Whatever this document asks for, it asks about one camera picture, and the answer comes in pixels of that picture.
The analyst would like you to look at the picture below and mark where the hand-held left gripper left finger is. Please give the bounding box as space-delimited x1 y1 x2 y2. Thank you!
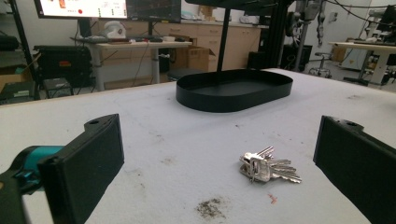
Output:
0 113 125 224

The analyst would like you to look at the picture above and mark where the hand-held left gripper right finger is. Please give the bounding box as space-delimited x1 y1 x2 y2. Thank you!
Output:
313 115 396 224

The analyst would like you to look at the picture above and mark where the bunch of silver keys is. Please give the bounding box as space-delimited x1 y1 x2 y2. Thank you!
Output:
238 146 303 185

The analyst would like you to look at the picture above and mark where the black oval tray stand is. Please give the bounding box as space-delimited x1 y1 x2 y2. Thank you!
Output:
176 0 294 114

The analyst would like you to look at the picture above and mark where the small black box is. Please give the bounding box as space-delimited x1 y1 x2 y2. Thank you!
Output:
42 77 75 99

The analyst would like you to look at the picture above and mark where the rolling stool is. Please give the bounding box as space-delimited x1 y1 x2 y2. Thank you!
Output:
307 51 333 79

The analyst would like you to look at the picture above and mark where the white side table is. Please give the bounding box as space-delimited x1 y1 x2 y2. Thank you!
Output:
328 40 396 87

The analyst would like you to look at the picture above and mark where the black equipment case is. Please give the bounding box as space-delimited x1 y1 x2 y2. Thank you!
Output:
33 45 93 89

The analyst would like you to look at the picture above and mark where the black keyboard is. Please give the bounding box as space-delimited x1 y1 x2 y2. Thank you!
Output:
74 35 110 45

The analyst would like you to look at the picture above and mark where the white desk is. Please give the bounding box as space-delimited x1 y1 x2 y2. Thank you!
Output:
70 36 193 92

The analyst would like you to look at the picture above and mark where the black metal stand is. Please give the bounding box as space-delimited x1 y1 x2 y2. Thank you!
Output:
8 0 41 101

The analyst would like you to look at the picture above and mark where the white helmet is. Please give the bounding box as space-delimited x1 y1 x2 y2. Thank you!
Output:
100 20 127 40

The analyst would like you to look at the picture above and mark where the cardboard box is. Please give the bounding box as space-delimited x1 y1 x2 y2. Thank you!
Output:
169 35 217 73

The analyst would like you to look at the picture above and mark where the dark computer monitor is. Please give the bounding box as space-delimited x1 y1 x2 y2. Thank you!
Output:
125 0 182 24

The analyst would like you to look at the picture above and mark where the black metal frame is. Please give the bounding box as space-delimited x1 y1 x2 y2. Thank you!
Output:
247 0 295 71

